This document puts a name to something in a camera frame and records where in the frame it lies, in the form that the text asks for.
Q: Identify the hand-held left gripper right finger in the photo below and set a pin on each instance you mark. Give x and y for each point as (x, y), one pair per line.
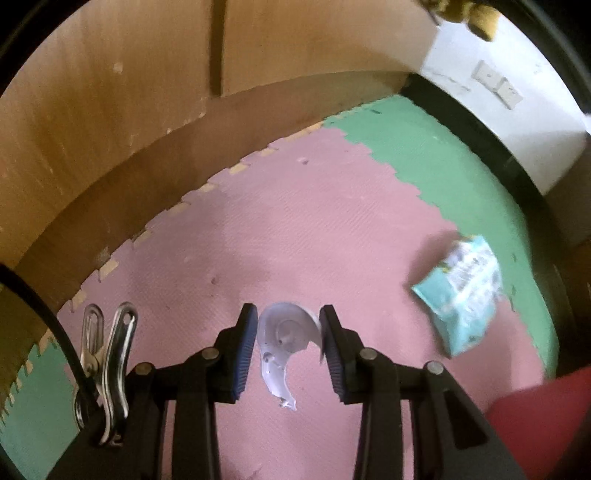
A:
(334, 355)

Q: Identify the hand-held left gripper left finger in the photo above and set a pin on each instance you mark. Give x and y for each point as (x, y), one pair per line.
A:
(244, 355)

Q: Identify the translucent white plastic piece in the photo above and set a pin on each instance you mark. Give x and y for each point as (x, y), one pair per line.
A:
(281, 337)

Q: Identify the light blue wet wipes pack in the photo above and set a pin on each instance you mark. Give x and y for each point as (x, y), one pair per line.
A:
(461, 295)

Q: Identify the red bin with green rim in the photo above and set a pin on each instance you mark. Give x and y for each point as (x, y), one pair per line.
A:
(545, 429)

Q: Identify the pink foam floor mat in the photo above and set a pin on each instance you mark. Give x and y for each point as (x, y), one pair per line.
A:
(323, 230)

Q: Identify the metal spring clip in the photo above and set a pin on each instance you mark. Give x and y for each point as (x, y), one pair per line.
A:
(115, 360)

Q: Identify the green foam floor mat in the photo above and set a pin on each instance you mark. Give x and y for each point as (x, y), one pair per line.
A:
(438, 161)
(37, 415)

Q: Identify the dark wooden nightstand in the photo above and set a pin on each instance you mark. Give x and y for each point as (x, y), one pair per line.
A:
(577, 207)

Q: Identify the yellow fleece coat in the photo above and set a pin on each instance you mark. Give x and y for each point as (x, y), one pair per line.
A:
(480, 18)

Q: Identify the white wall socket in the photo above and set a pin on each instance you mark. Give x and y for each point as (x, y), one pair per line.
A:
(509, 92)
(487, 74)

